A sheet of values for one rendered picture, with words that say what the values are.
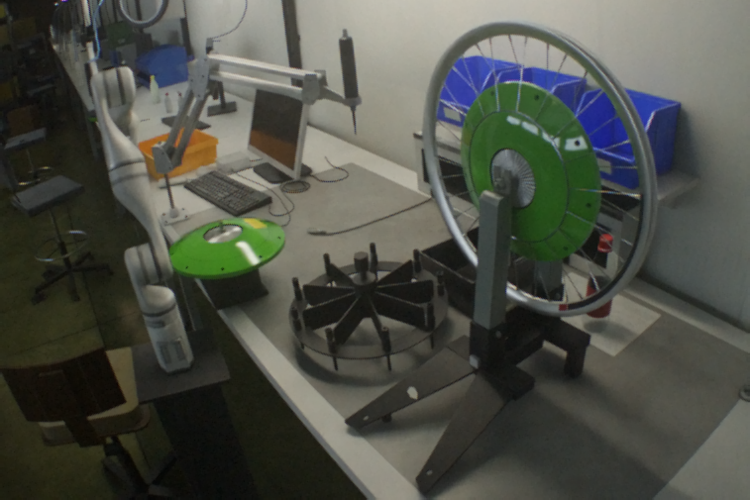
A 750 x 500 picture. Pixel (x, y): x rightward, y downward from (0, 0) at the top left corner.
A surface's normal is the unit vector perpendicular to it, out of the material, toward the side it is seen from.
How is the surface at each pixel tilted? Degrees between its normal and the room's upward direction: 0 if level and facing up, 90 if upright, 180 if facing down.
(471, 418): 18
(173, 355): 90
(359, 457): 0
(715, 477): 0
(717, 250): 90
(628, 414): 0
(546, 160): 84
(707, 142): 90
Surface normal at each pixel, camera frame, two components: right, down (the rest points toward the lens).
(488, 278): -0.83, 0.26
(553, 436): -0.10, -0.90
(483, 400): -0.35, -0.76
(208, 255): -0.15, -0.73
